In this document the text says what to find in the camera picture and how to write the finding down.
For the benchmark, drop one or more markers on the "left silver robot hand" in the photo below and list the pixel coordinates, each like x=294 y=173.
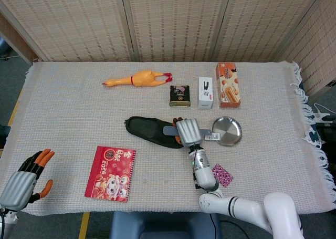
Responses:
x=18 y=187

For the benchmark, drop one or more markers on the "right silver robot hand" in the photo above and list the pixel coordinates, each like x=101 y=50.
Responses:
x=189 y=132

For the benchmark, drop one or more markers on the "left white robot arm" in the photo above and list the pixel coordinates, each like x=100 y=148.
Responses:
x=9 y=223

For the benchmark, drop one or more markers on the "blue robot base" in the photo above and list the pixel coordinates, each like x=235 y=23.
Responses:
x=162 y=226

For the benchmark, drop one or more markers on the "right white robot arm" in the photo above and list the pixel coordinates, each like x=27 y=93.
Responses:
x=204 y=170

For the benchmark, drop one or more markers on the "black and gold tin can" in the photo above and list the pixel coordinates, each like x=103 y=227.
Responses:
x=179 y=95

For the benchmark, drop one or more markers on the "white stapler box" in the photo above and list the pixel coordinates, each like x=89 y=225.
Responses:
x=204 y=97

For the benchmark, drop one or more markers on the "round steel plate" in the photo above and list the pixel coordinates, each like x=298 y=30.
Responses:
x=228 y=130

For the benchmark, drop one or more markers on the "black shoe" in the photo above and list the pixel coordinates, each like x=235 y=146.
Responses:
x=144 y=128

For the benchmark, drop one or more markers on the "purple patterned packet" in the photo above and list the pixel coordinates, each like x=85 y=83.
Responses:
x=222 y=175

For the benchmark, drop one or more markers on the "orange biscuit box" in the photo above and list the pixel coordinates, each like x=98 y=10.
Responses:
x=228 y=86

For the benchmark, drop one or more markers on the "yellow rubber chicken toy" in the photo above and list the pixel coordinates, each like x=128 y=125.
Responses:
x=141 y=78

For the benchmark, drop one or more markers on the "red 2026 spiral calendar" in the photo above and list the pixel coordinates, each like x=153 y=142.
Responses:
x=110 y=176

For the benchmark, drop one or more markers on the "beige woven tablecloth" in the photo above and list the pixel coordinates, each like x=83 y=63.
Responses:
x=78 y=113

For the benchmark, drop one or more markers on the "woven folding screen panel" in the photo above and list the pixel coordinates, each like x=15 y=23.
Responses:
x=315 y=47
x=178 y=21
x=68 y=21
x=262 y=21

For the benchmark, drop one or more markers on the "white power strip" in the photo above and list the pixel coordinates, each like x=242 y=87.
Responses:
x=324 y=117

